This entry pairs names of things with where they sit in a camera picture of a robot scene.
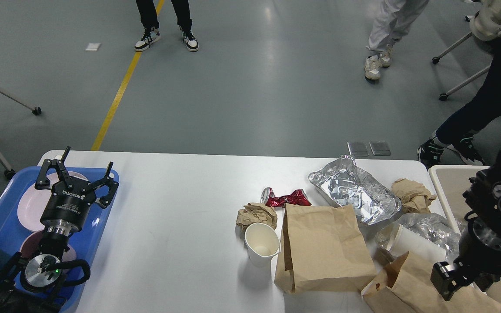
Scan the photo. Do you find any pink plate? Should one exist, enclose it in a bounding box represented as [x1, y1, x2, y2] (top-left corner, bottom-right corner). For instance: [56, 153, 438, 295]
[17, 185, 78, 232]

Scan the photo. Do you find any clear plastic wrap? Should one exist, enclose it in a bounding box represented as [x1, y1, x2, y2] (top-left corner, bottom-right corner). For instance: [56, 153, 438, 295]
[374, 213, 461, 262]

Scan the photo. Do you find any brown paper bag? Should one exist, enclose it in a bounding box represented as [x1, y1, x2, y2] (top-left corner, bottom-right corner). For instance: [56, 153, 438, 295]
[361, 252, 501, 313]
[274, 204, 377, 293]

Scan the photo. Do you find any crushed red can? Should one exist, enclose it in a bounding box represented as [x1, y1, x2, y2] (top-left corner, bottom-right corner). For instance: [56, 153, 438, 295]
[261, 187, 312, 208]

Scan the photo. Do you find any metal floor plate left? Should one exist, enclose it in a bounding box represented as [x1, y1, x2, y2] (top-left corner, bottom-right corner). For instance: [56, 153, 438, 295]
[347, 141, 370, 157]

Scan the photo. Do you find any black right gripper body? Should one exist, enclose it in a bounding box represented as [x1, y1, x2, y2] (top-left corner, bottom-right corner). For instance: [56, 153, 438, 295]
[457, 218, 501, 291]

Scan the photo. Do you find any white office chair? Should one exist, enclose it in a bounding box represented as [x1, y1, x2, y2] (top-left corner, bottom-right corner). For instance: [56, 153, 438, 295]
[431, 0, 501, 102]

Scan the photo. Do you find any crumpled brown paper ball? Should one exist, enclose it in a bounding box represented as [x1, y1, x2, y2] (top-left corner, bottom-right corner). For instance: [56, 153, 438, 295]
[235, 203, 278, 231]

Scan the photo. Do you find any crumpled aluminium foil tray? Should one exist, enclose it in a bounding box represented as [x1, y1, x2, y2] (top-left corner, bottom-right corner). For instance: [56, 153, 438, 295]
[308, 155, 402, 225]

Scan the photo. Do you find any metal floor plate right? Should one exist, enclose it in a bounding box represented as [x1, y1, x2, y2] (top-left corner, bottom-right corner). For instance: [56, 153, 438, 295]
[368, 141, 392, 157]

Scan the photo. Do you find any metal floor plate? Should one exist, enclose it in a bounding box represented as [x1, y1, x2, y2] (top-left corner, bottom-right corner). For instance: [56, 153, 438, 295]
[368, 141, 392, 157]
[347, 141, 370, 157]

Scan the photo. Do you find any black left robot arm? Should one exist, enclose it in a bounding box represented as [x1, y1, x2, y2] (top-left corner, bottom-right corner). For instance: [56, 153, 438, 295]
[0, 148, 120, 313]

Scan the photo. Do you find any person in black trousers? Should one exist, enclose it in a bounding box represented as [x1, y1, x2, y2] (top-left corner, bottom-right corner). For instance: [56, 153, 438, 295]
[134, 0, 199, 53]

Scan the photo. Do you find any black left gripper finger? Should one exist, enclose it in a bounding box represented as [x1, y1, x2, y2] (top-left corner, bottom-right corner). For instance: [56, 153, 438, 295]
[34, 146, 73, 190]
[83, 162, 119, 210]

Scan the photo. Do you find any beige plastic bin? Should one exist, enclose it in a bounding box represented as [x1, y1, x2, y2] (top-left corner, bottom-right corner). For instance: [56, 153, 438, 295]
[429, 166, 501, 303]

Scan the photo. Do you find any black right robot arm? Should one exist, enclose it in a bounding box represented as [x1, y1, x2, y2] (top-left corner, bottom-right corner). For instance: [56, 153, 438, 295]
[430, 150, 501, 301]

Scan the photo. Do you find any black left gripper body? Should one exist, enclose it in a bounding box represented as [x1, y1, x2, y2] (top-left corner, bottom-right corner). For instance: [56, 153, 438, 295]
[40, 186, 96, 230]

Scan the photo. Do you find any person in dark clothes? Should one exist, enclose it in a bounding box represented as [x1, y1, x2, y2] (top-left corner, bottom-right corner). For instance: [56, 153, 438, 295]
[417, 39, 501, 168]

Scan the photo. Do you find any crumpled brown paper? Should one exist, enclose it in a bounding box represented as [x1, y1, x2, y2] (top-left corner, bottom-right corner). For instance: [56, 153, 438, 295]
[391, 178, 437, 214]

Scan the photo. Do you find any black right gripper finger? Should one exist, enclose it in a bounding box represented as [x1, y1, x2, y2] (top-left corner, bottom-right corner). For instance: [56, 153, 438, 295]
[430, 258, 479, 301]

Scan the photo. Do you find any pink mug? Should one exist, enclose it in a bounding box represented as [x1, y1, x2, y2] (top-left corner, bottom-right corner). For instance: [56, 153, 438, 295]
[19, 230, 77, 261]

